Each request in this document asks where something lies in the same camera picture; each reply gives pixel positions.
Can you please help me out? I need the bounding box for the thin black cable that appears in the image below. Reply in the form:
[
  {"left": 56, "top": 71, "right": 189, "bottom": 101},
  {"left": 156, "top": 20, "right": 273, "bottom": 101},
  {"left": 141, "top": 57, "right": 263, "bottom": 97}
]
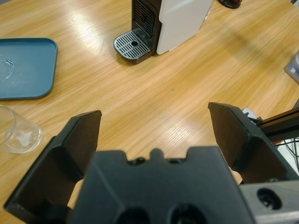
[{"left": 278, "top": 137, "right": 299, "bottom": 165}]

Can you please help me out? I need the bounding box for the black capsule holder with rods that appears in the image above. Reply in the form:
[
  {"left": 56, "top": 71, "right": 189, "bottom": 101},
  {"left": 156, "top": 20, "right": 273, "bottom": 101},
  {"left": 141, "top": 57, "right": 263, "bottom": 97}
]
[{"left": 217, "top": 0, "right": 242, "bottom": 9}]

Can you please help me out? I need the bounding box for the teal plastic tray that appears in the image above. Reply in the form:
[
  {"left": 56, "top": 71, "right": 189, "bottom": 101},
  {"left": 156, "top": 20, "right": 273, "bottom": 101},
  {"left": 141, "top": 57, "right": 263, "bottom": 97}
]
[{"left": 0, "top": 38, "right": 58, "bottom": 100}]

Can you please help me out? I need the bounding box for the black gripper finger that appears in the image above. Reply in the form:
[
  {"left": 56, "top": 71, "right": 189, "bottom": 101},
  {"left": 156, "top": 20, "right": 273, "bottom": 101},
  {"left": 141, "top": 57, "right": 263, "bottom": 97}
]
[
  {"left": 3, "top": 110, "right": 103, "bottom": 224},
  {"left": 207, "top": 102, "right": 299, "bottom": 185}
]

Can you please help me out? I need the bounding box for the clear drinking glass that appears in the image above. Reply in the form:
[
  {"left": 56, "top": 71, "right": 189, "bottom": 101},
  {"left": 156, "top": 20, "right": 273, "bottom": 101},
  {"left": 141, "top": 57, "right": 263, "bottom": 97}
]
[{"left": 0, "top": 104, "right": 43, "bottom": 154}]

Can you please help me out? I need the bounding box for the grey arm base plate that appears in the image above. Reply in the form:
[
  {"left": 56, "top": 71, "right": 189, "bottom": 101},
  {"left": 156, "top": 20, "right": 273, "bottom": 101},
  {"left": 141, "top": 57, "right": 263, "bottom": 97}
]
[{"left": 284, "top": 52, "right": 299, "bottom": 81}]

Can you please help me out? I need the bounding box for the white capsule coffee machine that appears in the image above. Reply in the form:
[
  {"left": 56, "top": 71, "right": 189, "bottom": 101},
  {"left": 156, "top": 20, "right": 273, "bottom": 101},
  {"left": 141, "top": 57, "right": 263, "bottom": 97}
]
[{"left": 114, "top": 0, "right": 214, "bottom": 64}]

